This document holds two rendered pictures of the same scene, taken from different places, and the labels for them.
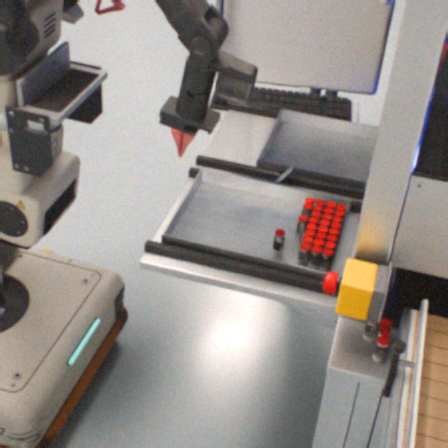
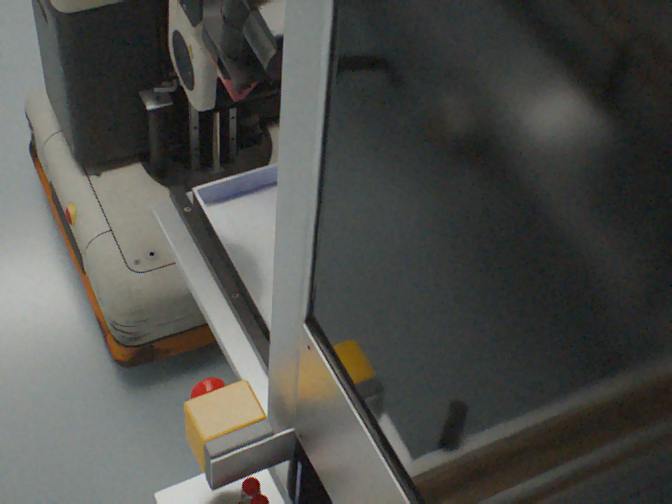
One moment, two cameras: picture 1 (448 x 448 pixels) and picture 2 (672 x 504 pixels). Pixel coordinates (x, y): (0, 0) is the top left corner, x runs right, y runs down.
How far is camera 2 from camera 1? 0.99 m
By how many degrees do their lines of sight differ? 35
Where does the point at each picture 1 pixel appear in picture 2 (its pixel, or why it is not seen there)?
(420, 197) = (310, 365)
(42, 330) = not seen: hidden behind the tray
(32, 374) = (167, 264)
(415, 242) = (310, 425)
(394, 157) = (287, 280)
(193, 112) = (228, 46)
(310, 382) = not seen: outside the picture
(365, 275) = (226, 416)
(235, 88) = (257, 44)
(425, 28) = (298, 108)
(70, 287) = not seen: hidden behind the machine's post
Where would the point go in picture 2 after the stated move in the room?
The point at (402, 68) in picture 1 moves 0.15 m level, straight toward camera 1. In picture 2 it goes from (284, 151) to (107, 206)
